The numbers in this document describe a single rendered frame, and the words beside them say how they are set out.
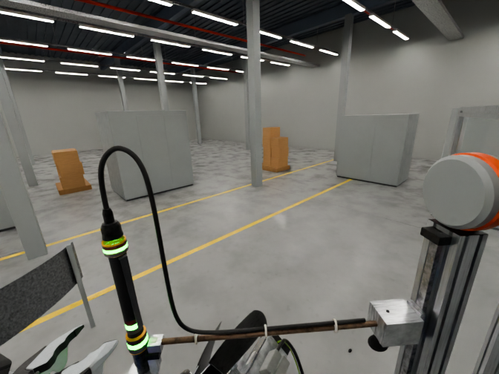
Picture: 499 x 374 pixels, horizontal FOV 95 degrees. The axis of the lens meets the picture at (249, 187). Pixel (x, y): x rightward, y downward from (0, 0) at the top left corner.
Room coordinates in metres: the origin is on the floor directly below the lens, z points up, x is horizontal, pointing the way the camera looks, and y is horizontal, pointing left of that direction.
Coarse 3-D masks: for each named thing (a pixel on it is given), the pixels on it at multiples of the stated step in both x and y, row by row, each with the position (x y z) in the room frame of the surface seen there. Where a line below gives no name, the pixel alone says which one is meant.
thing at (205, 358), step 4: (220, 324) 0.82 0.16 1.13; (216, 328) 0.78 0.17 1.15; (208, 344) 0.71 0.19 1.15; (212, 344) 0.77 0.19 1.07; (208, 348) 0.71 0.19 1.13; (212, 348) 0.78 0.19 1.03; (204, 352) 0.67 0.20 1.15; (208, 352) 0.71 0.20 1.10; (200, 356) 0.64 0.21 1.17; (204, 356) 0.67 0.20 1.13; (208, 356) 0.71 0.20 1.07; (200, 360) 0.64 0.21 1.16; (204, 360) 0.67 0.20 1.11; (208, 360) 0.72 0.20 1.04; (200, 364) 0.63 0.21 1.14; (204, 364) 0.67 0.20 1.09; (208, 364) 0.73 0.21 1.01; (196, 368) 0.61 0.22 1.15; (200, 368) 0.63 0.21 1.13; (204, 368) 0.66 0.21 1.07; (200, 372) 0.62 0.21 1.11
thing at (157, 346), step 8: (152, 336) 0.42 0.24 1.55; (160, 336) 0.42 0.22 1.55; (152, 344) 0.40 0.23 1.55; (160, 344) 0.40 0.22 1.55; (152, 352) 0.39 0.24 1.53; (160, 352) 0.40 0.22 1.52; (152, 360) 0.39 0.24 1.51; (160, 360) 0.42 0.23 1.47; (136, 368) 0.40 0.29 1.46; (152, 368) 0.39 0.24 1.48
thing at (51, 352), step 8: (80, 328) 0.35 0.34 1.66; (64, 336) 0.32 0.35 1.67; (72, 336) 0.33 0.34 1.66; (48, 344) 0.31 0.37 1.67; (56, 344) 0.31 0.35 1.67; (64, 344) 0.31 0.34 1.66; (48, 352) 0.29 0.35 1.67; (56, 352) 0.30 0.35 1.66; (64, 352) 0.32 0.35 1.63; (40, 360) 0.28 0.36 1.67; (48, 360) 0.28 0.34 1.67; (56, 360) 0.30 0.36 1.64; (64, 360) 0.31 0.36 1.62; (32, 368) 0.27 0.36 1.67; (40, 368) 0.27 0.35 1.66; (48, 368) 0.28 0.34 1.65; (56, 368) 0.30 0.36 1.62
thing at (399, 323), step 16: (384, 304) 0.46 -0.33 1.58; (400, 304) 0.46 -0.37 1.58; (416, 304) 0.45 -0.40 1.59; (368, 320) 0.46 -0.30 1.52; (384, 320) 0.41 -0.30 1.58; (400, 320) 0.41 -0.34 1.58; (416, 320) 0.41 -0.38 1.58; (384, 336) 0.40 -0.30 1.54; (400, 336) 0.40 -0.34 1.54; (416, 336) 0.41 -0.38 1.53
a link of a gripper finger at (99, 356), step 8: (104, 344) 0.30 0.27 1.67; (112, 344) 0.31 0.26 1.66; (96, 352) 0.29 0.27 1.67; (104, 352) 0.29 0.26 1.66; (88, 360) 0.28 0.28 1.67; (96, 360) 0.28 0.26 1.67; (104, 360) 0.29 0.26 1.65; (72, 368) 0.27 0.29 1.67; (80, 368) 0.27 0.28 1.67; (96, 368) 0.27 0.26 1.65
